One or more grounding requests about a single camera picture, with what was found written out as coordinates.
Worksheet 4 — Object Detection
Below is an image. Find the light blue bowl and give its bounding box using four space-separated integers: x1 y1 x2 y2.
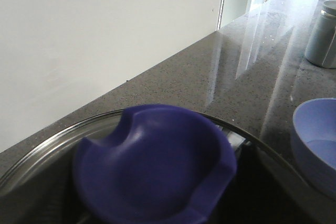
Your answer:
291 98 335 200

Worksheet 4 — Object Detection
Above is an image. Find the grey metal canister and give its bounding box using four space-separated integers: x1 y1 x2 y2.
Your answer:
304 0 335 69

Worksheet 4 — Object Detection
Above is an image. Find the glass lid with blue knob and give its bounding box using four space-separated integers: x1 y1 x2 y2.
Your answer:
1 105 313 223

